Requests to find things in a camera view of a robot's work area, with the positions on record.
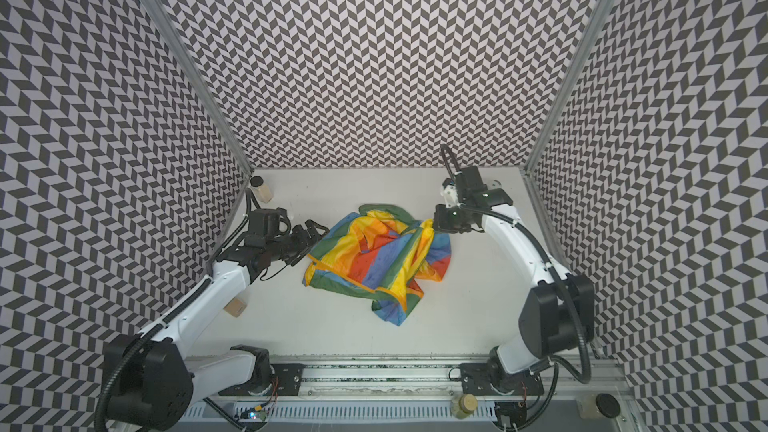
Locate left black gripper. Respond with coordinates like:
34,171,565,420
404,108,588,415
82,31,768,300
263,216,330,262

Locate rainbow coloured jacket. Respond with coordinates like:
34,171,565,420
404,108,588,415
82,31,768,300
303,204,452,326

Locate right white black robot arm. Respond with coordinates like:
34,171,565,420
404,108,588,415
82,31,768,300
434,161,595,393

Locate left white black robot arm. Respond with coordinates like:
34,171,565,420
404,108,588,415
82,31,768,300
93,208,329,431

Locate black-lid jar back left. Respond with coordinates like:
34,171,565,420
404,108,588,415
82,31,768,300
249,175,274,204

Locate black-lid jar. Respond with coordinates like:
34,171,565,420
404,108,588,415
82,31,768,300
224,297,248,318
249,175,274,204

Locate black-lid jar front left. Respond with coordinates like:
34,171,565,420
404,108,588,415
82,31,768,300
224,297,248,318

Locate small green circuit board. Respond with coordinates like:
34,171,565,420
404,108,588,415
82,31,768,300
239,407,268,422

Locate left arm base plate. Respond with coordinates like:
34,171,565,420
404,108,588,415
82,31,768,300
218,363,305,398

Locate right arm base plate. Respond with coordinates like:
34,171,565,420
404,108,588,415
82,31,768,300
458,363,544,397

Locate tan-lid jar on rail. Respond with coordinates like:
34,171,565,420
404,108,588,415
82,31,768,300
451,394,479,420

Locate aluminium front rail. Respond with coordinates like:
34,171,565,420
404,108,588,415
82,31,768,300
137,356,628,403

